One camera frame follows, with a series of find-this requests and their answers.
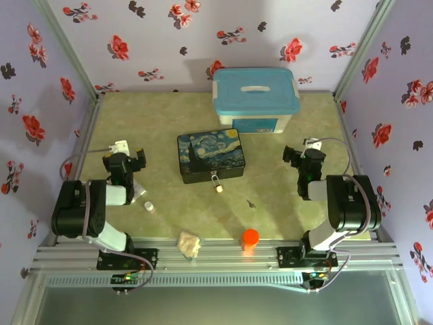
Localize starry night tin box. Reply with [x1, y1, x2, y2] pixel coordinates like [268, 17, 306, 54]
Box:
[177, 128, 247, 185]

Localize brass padlock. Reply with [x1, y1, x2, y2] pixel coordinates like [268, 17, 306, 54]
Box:
[210, 171, 224, 194]

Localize clear plastic packet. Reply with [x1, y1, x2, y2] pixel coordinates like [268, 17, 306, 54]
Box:
[132, 181, 148, 204]

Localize white storage box blue lid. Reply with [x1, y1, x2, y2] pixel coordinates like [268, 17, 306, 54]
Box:
[212, 66, 301, 135]

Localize orange cap bottle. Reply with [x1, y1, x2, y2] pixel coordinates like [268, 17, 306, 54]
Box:
[240, 228, 260, 257]

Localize crumpled white plastic bag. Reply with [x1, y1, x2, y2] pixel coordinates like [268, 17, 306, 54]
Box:
[177, 231, 202, 263]

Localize right green circuit board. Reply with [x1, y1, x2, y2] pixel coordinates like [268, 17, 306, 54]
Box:
[304, 270, 331, 282]

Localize green circuit board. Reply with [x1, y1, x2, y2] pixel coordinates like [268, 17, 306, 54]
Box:
[304, 270, 331, 282]
[111, 272, 143, 284]

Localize left green circuit board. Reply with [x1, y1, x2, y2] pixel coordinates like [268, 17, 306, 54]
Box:
[111, 272, 143, 284]

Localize grey lower metal panel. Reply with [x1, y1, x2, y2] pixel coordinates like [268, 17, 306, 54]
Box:
[13, 286, 420, 325]

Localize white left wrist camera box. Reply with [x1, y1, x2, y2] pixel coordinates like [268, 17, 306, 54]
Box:
[108, 139, 131, 156]

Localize aluminium frame side rail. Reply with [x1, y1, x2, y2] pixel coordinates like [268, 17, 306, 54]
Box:
[53, 93, 105, 247]
[333, 93, 395, 243]

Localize grey left arm cable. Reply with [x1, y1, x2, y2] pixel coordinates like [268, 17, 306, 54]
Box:
[60, 146, 155, 294]

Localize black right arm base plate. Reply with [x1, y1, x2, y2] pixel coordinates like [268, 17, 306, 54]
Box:
[276, 246, 338, 270]

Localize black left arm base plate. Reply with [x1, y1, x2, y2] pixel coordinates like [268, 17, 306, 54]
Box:
[97, 248, 159, 271]

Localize aluminium frame cross rails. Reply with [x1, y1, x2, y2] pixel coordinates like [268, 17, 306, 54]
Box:
[33, 236, 405, 272]

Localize aluminium frame corner post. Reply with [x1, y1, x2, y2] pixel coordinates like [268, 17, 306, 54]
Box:
[333, 0, 396, 102]
[33, 0, 102, 102]

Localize grey slotted cable duct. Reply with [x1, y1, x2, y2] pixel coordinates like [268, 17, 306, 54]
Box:
[43, 272, 305, 288]

